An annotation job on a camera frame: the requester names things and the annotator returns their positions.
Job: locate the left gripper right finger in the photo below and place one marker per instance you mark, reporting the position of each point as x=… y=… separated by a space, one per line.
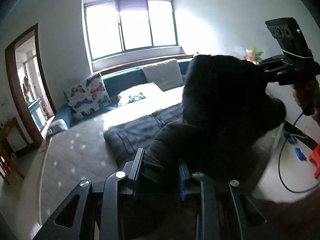
x=223 y=210

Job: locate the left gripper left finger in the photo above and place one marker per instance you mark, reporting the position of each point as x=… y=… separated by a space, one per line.
x=89 y=203

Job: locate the black puffer jacket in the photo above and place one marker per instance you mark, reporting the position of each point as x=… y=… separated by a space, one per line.
x=225 y=111

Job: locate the person's right hand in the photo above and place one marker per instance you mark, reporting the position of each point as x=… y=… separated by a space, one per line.
x=307 y=97

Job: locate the flower bouquet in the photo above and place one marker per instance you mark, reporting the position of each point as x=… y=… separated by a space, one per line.
x=253 y=56

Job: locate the blue slipper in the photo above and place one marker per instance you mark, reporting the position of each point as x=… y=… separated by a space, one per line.
x=300 y=155

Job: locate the small patterned pillow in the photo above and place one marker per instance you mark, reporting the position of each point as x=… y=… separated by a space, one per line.
x=56 y=127

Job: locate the red plastic stool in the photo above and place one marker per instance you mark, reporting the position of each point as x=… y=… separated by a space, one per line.
x=314 y=157

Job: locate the white butterfly pillow flat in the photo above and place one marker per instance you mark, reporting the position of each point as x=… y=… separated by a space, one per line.
x=138 y=92

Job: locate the butterfly pillow upright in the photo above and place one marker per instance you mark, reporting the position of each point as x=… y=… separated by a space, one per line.
x=87 y=97

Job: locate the wooden cabinet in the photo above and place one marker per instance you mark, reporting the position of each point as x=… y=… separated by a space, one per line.
x=7 y=165

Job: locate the grey cushion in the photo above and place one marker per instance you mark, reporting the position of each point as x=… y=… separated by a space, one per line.
x=165 y=74

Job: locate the green framed window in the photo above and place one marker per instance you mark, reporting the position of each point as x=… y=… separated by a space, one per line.
x=120 y=26

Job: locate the wooden door frame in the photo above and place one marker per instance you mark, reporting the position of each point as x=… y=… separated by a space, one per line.
x=28 y=84

